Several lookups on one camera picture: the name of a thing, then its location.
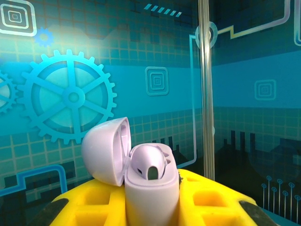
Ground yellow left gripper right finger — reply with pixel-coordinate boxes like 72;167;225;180
177;168;279;226

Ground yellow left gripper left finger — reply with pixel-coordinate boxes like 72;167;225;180
27;178;129;226

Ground round purple charging case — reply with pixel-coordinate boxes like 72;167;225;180
81;117;181;226

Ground purple earbud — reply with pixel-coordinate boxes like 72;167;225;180
129;145;172;181

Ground aluminium frame post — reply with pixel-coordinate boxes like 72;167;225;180
197;0;216;181

